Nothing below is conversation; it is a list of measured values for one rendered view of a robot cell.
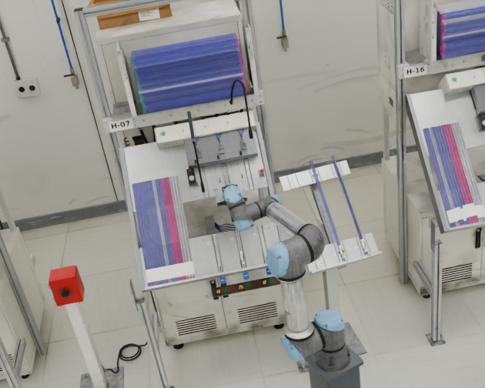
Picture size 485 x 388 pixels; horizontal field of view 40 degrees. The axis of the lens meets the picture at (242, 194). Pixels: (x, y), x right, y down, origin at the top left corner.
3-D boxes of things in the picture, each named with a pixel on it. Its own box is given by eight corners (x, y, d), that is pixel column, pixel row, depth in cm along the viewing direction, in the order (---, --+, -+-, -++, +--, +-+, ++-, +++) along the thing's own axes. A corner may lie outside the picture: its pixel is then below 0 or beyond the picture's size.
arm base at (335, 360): (358, 360, 276) (356, 342, 271) (328, 376, 271) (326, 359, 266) (336, 339, 288) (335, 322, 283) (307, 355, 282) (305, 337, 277)
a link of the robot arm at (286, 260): (327, 354, 267) (312, 242, 241) (295, 370, 262) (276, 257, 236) (311, 338, 277) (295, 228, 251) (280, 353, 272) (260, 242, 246)
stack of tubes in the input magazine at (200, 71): (248, 95, 316) (240, 40, 302) (142, 114, 313) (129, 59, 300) (245, 85, 327) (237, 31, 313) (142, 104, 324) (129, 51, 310)
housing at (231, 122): (255, 135, 335) (256, 125, 321) (160, 152, 333) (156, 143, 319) (252, 120, 337) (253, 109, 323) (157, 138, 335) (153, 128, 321)
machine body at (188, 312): (291, 330, 375) (279, 241, 343) (168, 355, 372) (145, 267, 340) (271, 262, 431) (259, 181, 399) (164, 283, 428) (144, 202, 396)
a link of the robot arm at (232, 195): (228, 208, 273) (219, 188, 273) (227, 209, 284) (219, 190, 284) (245, 200, 273) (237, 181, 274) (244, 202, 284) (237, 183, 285)
